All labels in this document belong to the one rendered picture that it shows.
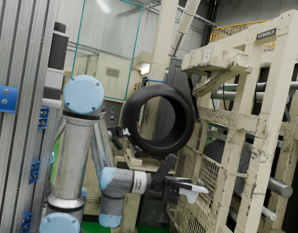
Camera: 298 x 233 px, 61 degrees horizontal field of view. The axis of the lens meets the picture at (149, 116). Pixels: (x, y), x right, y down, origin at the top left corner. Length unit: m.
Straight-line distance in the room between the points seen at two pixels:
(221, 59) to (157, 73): 0.69
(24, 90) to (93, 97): 0.35
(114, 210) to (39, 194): 0.44
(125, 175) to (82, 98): 0.29
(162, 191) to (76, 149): 0.32
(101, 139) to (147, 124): 1.39
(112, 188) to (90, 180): 1.80
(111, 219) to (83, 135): 0.29
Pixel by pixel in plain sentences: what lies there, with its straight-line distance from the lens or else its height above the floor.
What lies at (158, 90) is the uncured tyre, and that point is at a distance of 1.92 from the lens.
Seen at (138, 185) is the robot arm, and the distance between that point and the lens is 0.85.
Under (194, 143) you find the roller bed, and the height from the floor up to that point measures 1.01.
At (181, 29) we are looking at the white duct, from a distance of 2.82.
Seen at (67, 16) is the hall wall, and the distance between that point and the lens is 11.28.
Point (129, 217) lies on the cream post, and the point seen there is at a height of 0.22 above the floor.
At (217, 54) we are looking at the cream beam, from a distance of 1.83.
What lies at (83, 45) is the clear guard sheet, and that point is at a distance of 2.56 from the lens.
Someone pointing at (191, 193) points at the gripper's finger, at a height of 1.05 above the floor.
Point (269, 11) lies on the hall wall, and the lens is 13.47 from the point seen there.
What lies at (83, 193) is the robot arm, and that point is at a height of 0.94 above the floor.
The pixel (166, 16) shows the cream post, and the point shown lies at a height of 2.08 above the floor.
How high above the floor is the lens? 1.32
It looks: 4 degrees down
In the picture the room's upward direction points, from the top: 11 degrees clockwise
